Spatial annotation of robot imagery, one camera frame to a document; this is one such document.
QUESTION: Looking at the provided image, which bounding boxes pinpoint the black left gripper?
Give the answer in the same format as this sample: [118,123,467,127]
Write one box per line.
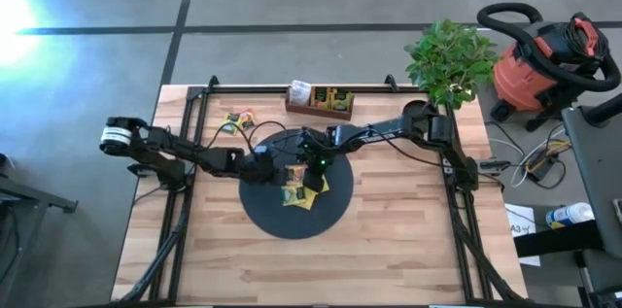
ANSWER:
[240,152,292,187]

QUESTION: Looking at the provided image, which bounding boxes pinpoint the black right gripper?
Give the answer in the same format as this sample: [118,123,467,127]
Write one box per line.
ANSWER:
[298,140,336,193]

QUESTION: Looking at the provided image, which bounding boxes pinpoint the white tea packet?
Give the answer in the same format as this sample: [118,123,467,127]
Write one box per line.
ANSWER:
[290,79,313,107]

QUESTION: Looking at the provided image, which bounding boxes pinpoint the wooden tea organizer box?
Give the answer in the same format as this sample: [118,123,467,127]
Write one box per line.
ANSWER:
[285,85,355,121]

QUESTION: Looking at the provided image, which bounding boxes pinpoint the round dark woven placemat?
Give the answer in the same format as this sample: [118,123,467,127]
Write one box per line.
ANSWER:
[238,127,355,240]

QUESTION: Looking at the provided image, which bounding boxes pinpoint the green plant in black pot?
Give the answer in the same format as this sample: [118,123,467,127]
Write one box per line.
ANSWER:
[400,18,501,122]

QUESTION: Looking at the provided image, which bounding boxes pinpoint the white paper sheet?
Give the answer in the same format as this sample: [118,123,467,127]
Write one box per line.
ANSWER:
[503,202,542,268]

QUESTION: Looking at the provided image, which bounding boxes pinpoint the black power brick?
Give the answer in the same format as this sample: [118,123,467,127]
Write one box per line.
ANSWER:
[527,154,555,184]

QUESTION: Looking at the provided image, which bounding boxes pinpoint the orange black shop vacuum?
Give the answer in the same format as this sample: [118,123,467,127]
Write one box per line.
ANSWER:
[475,1,622,132]

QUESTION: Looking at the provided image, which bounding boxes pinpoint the black floor stand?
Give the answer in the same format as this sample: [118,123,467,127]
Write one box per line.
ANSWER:
[0,152,79,308]

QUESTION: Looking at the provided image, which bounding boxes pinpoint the white blue bottle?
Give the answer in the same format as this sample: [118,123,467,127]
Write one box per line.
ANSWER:
[544,201,596,230]

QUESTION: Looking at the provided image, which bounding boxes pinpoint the black cart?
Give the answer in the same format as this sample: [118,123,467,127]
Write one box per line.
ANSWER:
[513,93,622,308]

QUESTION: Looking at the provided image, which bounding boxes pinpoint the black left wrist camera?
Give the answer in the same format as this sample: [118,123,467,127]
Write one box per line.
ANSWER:
[252,145,271,166]

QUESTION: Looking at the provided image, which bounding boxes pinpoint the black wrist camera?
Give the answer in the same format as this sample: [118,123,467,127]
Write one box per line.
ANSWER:
[252,145,271,166]
[326,124,349,147]

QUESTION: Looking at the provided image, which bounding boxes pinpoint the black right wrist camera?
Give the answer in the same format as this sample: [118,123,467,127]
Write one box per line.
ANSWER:
[326,124,349,147]

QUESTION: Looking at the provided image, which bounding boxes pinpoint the yellow cable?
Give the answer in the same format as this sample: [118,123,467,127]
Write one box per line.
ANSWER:
[529,138,572,173]

